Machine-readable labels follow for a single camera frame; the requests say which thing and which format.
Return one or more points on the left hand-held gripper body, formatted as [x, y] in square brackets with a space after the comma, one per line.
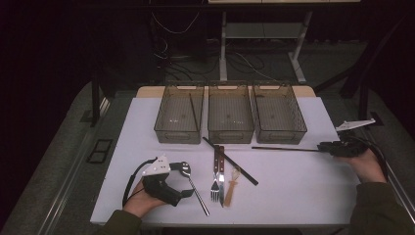
[156, 185]

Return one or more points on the metal spoon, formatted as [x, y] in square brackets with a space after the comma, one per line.
[198, 196]

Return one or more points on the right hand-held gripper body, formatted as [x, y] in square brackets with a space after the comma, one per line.
[354, 147]

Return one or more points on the black chopstick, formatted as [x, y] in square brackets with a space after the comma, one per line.
[231, 159]

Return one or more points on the grey metal floor rail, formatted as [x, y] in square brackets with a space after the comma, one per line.
[403, 192]
[65, 189]

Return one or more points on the black metal stand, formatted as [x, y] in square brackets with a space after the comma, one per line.
[363, 104]
[95, 98]

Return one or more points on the person's left hand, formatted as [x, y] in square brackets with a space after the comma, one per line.
[140, 203]

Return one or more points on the white standing desk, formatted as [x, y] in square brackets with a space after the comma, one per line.
[223, 49]

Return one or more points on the person's right hand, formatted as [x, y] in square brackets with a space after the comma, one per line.
[368, 168]

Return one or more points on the white table cover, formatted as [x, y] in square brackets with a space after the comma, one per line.
[147, 130]

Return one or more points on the clear brown plastic bin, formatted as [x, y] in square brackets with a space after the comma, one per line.
[279, 114]
[179, 114]
[230, 114]

